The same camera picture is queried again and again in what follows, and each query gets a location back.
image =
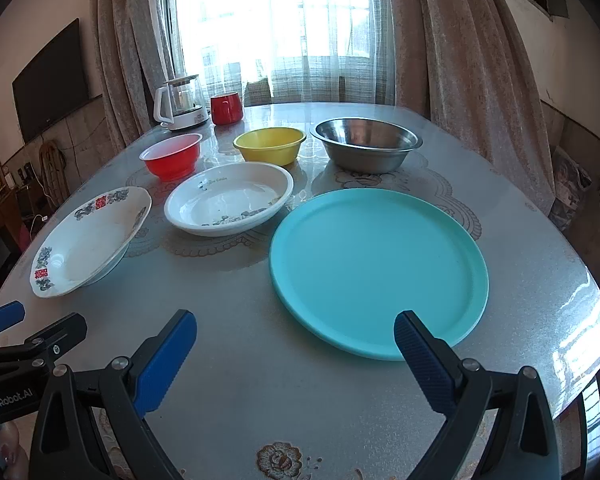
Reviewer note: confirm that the white glass kettle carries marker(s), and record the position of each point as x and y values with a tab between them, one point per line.
185	117

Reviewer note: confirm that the black wall television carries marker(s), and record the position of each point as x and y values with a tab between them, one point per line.
50	85

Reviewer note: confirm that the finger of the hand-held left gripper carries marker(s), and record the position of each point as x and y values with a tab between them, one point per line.
5	316
60	332

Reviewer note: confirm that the grey chair back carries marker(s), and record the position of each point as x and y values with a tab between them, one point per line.
257	92

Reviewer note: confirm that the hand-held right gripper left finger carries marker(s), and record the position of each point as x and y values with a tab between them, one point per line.
167	360

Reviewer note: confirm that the teal plastic plate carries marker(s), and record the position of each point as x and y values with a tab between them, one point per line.
375	270

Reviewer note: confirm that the stainless steel bowl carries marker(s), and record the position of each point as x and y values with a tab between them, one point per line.
365	160

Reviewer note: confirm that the beige patterned curtain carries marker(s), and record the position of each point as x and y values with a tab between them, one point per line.
455	60
130	60

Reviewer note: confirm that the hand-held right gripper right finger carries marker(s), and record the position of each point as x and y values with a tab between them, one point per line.
422	355

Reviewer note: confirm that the red plastic bowl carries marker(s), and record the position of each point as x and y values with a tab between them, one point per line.
172	162

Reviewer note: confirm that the wooden cabinet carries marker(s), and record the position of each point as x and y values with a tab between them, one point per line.
0	225

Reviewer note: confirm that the plain white deep plate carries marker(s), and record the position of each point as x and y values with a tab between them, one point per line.
230	200

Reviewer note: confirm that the person's left hand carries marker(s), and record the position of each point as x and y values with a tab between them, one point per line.
10	445

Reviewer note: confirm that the white floral deep plate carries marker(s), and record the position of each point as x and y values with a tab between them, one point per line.
90	245

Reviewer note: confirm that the printed fabric bag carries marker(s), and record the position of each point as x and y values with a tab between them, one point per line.
570	185

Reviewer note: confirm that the yellow plastic bowl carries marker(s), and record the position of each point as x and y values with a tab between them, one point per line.
270	152

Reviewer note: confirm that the red mug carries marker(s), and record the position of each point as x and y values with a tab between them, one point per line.
226	110

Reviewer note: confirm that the white sheer curtain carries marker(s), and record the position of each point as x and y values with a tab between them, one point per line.
305	75

